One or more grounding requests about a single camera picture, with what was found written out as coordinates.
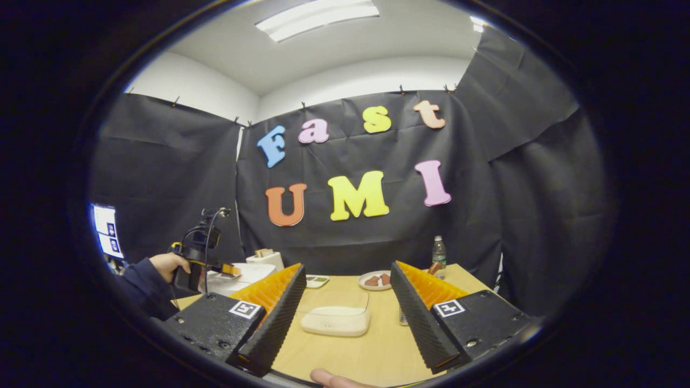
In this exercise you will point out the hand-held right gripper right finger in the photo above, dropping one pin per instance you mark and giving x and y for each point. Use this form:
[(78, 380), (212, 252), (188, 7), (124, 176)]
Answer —
[(418, 323)]

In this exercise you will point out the white sectioned grain dish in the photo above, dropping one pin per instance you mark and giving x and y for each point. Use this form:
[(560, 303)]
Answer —
[(318, 281)]

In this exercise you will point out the clear plastic water bottle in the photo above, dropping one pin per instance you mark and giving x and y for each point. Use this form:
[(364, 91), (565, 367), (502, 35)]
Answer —
[(439, 256)]

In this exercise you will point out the white round plate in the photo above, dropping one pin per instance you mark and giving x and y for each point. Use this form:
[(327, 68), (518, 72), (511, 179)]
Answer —
[(362, 284)]

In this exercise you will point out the white toaster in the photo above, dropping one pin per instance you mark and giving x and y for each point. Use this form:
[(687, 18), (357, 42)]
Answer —
[(267, 261)]

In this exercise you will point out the brown meat piece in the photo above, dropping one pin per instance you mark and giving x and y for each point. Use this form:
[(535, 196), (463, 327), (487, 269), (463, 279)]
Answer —
[(385, 279), (372, 281)]

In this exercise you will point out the small ceiling light panel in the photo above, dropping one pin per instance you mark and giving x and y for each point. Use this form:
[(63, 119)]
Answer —
[(478, 22)]

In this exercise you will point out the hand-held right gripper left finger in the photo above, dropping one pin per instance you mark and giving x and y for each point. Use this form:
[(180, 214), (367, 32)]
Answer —
[(277, 323)]

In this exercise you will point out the large ceiling light panel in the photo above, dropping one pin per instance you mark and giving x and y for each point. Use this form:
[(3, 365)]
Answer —
[(318, 19)]

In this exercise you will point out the clear container of rice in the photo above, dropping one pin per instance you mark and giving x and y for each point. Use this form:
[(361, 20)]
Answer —
[(337, 320)]

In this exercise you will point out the white rice cooker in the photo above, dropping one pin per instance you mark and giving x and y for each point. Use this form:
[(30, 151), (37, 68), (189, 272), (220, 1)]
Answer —
[(248, 275)]

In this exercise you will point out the computer monitor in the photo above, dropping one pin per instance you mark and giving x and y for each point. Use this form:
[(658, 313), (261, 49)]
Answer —
[(108, 231)]

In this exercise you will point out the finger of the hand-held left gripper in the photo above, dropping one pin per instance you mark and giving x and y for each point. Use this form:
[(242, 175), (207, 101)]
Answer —
[(229, 269)]

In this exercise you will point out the black backdrop cloth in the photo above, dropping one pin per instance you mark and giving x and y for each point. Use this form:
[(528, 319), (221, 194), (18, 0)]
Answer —
[(377, 231)]

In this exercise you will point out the brown wooden spoon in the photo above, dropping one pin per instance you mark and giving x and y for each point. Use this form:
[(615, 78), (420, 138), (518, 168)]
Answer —
[(435, 268)]

